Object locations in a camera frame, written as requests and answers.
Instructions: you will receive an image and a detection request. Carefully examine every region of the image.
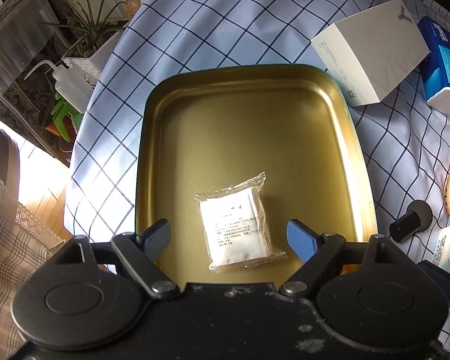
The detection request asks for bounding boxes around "clear bag with white pad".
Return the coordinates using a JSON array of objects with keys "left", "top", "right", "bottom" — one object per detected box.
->
[{"left": 195, "top": 172, "right": 287, "bottom": 272}]

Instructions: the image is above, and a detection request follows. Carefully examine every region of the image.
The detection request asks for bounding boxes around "black round-headed brush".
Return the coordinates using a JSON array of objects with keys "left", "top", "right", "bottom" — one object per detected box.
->
[{"left": 389, "top": 200, "right": 433, "bottom": 242}]

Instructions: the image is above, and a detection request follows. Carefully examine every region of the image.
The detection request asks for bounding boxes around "gold metal tray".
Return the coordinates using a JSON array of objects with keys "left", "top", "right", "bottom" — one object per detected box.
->
[{"left": 136, "top": 65, "right": 377, "bottom": 287}]

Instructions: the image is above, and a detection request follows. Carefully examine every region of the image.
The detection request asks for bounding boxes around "plaid fabric with lace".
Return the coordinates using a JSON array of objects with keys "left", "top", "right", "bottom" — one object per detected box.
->
[{"left": 0, "top": 178, "right": 65, "bottom": 359}]

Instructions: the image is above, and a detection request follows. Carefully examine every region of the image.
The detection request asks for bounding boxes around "green spray bottle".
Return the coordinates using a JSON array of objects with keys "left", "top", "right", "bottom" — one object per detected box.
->
[{"left": 50, "top": 92, "right": 83, "bottom": 142}]

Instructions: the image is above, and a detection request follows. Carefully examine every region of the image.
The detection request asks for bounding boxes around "white squeeze wash bottle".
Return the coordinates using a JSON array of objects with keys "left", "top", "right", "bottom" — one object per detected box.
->
[{"left": 24, "top": 60, "right": 93, "bottom": 114}]

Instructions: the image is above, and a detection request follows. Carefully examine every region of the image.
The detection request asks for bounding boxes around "potted green plant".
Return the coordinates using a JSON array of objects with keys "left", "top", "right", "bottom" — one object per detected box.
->
[{"left": 46, "top": 0, "right": 141, "bottom": 86}]

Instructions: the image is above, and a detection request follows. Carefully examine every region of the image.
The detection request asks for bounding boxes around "white cardboard box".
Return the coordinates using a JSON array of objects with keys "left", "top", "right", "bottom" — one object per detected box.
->
[{"left": 311, "top": 0, "right": 429, "bottom": 107}]

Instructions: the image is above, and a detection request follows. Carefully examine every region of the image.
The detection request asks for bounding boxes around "blue tissue pack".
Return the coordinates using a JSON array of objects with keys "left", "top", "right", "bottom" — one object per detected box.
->
[{"left": 418, "top": 16, "right": 450, "bottom": 119}]

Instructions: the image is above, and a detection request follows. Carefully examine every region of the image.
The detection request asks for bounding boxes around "checked white tablecloth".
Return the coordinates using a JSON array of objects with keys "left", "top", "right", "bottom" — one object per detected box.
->
[{"left": 62, "top": 0, "right": 450, "bottom": 359}]

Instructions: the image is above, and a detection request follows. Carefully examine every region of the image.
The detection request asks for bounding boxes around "clear plastic shelf cover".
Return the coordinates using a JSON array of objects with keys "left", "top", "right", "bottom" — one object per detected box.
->
[{"left": 0, "top": 0, "right": 57, "bottom": 96}]

